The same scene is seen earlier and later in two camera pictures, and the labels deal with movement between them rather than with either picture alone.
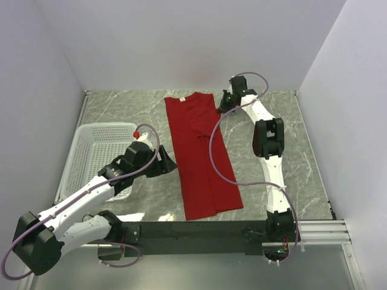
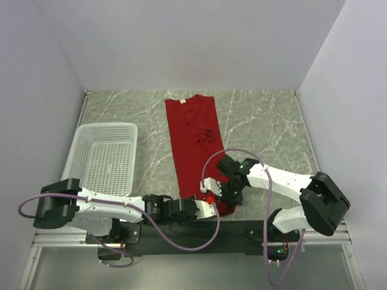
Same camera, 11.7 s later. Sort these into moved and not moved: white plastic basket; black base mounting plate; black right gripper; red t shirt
Moved: black right gripper
Not moved: red t shirt; black base mounting plate; white plastic basket
